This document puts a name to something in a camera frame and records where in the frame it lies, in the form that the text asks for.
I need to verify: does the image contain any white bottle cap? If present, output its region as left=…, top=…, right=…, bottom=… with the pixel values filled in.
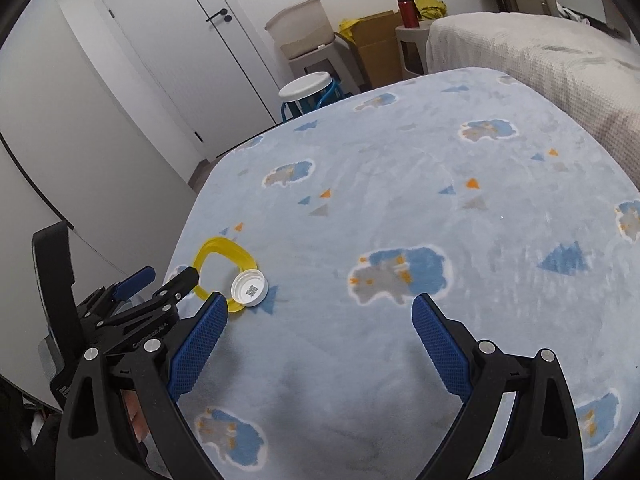
left=231, top=270, right=269, bottom=307

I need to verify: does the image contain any white door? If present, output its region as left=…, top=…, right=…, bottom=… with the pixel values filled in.
left=100, top=0, right=281, bottom=161

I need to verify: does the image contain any white wardrobe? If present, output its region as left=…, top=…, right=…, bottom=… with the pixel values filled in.
left=0, top=0, right=201, bottom=411

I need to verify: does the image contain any white storage bin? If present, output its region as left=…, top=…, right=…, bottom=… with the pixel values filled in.
left=264, top=0, right=335, bottom=58

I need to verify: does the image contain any grey plastic stool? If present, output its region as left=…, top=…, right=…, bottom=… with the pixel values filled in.
left=395, top=20, right=433, bottom=81
left=289, top=42, right=358, bottom=96

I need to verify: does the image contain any brown cardboard box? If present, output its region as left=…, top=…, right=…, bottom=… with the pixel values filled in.
left=336, top=10, right=406, bottom=90

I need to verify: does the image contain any person's left hand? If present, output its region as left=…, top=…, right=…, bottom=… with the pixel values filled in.
left=121, top=391, right=151, bottom=443

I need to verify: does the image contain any yellow cloth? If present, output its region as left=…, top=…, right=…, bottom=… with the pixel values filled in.
left=415, top=0, right=448, bottom=21
left=339, top=17, right=366, bottom=43

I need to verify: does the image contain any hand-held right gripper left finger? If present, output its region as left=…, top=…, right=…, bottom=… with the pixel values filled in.
left=55, top=292, right=229, bottom=480

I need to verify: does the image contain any beige textured blanket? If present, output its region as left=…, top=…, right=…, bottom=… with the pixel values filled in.
left=425, top=11, right=640, bottom=186

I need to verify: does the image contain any white-top blue stool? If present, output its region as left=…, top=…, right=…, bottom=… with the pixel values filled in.
left=277, top=72, right=346, bottom=123

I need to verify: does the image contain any yellow plastic ring lid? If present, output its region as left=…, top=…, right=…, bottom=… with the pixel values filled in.
left=192, top=235, right=258, bottom=314

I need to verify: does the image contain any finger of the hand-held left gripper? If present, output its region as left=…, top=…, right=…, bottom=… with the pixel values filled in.
left=75, top=266, right=157, bottom=327
left=95, top=266, right=200, bottom=356

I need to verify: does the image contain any blue printed blanket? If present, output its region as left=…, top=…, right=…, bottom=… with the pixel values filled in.
left=150, top=67, right=640, bottom=480

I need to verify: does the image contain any red bottle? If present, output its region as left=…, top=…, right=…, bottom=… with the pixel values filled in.
left=396, top=0, right=420, bottom=28

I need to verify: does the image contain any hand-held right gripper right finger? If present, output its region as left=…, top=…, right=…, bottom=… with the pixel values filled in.
left=411, top=294, right=586, bottom=480

